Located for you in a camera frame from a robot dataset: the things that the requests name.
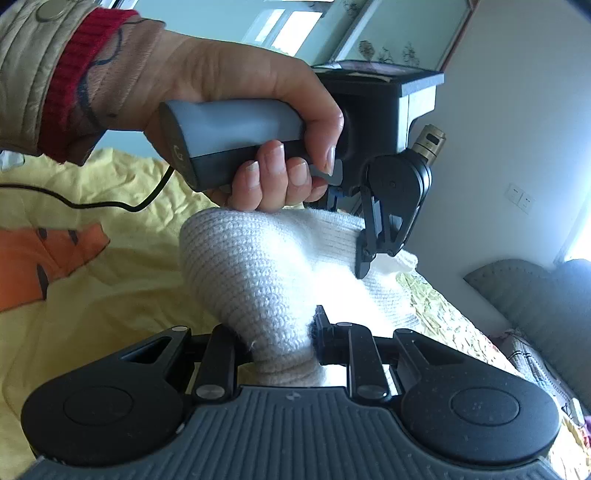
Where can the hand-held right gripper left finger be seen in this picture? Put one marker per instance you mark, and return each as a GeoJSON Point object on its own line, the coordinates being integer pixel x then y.
{"type": "Point", "coordinates": [220, 357]}

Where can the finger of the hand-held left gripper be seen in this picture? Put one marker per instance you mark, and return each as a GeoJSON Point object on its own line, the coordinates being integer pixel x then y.
{"type": "Point", "coordinates": [371, 230]}

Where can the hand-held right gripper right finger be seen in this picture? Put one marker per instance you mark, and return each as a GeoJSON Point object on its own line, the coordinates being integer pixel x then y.
{"type": "Point", "coordinates": [315, 339]}

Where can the white knit sweater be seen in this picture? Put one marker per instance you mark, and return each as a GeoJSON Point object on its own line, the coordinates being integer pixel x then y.
{"type": "Point", "coordinates": [240, 277]}

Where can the person's left forearm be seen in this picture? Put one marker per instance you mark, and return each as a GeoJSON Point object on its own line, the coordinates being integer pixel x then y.
{"type": "Point", "coordinates": [41, 78]}

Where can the person's left hand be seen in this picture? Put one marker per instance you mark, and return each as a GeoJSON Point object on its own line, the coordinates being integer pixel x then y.
{"type": "Point", "coordinates": [240, 74]}

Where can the gold tower air conditioner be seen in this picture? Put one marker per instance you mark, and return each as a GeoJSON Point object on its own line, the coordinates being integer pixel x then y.
{"type": "Point", "coordinates": [429, 141]}

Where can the yellow carrot print quilt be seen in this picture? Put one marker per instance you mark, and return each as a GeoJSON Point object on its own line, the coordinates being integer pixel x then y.
{"type": "Point", "coordinates": [115, 290]}

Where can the grey padded headboard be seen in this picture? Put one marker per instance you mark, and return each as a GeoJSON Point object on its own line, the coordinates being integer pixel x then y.
{"type": "Point", "coordinates": [535, 300]}

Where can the flower print glass wardrobe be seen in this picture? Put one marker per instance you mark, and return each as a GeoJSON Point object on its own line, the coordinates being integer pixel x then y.
{"type": "Point", "coordinates": [415, 32]}

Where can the cloth covered bedside table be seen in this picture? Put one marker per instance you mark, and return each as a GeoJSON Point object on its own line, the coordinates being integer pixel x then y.
{"type": "Point", "coordinates": [535, 364]}

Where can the white wall socket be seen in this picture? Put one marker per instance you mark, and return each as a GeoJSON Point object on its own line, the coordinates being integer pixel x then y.
{"type": "Point", "coordinates": [527, 202]}
{"type": "Point", "coordinates": [513, 194]}

